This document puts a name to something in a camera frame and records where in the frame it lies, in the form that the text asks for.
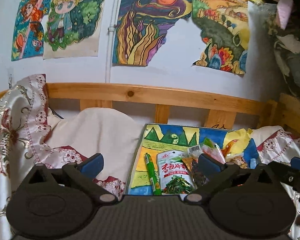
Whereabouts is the white green seaweed snack bag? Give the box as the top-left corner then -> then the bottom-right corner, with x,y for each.
157,150 -> 195,195

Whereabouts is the mixed nuts clear packet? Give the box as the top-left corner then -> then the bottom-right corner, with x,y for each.
225,153 -> 249,168

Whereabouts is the swirly sun drawing poster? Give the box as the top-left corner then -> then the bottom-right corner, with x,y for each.
113,0 -> 192,67

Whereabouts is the white wall pipe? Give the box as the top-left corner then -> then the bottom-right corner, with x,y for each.
105,0 -> 120,83

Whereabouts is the dark dried fruit packet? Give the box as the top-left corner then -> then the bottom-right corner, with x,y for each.
191,159 -> 209,188

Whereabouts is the floral satin bedspread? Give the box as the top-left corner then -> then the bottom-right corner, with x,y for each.
0,74 -> 300,239

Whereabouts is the cream pillow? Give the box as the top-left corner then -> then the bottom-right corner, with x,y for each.
46,108 -> 143,182

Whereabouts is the dinosaur drawing paper liner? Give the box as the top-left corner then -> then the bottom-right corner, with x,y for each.
126,124 -> 252,196

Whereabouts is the grey shallow tray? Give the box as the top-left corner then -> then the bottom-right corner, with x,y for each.
126,124 -> 260,196

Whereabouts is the orange red clear snack bag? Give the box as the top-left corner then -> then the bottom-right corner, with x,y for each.
199,137 -> 241,165

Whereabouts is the landscape flowers drawing poster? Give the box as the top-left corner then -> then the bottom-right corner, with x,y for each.
192,0 -> 249,75

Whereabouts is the mermaid drawing poster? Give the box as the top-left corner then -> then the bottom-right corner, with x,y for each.
11,0 -> 51,61

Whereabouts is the blond boy drawing poster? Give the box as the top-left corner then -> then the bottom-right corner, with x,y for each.
43,0 -> 105,59

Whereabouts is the yellow snack bar packet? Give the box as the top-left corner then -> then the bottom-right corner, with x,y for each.
182,145 -> 202,176

